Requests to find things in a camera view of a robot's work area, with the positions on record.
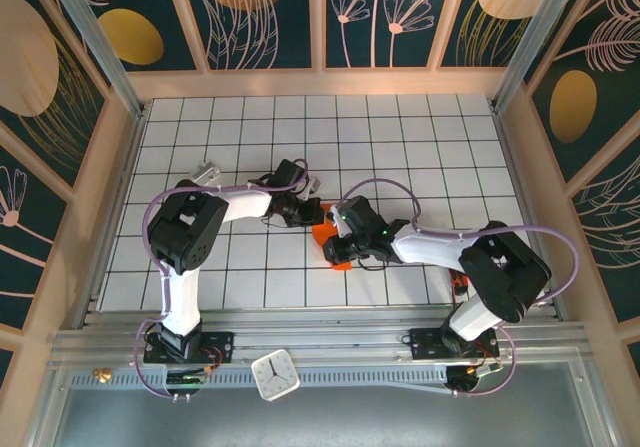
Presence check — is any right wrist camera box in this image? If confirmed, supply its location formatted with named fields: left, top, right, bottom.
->
left=330, top=205, right=351, bottom=238

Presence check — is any white square alarm clock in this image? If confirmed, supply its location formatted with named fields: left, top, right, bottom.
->
left=249, top=348, right=302, bottom=403

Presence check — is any grey slotted cable duct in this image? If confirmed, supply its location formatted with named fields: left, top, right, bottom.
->
left=69, top=370, right=451, bottom=389

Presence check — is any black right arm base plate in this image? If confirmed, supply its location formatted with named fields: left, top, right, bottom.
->
left=409, top=326, right=500, bottom=362

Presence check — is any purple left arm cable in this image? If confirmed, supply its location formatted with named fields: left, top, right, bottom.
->
left=134, top=158, right=311, bottom=399

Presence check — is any clear plastic bracket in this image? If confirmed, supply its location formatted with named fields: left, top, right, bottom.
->
left=187, top=160, right=223, bottom=186

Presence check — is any grey metal panel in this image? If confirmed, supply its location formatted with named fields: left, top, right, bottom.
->
left=27, top=361, right=619, bottom=447

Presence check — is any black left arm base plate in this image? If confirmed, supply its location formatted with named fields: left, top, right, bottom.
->
left=143, top=331, right=236, bottom=365

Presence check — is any aluminium corner post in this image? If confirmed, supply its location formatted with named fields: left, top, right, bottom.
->
left=42, top=0, right=146, bottom=119
left=492, top=0, right=584, bottom=113

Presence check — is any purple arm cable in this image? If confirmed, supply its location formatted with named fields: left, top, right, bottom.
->
left=134, top=158, right=311, bottom=399
left=337, top=179, right=581, bottom=398

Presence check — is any aluminium rail frame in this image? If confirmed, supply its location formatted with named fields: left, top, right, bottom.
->
left=49, top=306, right=591, bottom=368

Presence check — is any orange paper sheet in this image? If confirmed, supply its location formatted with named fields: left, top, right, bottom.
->
left=310, top=203, right=354, bottom=272

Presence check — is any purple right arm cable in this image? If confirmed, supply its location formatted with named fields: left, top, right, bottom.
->
left=337, top=179, right=581, bottom=398

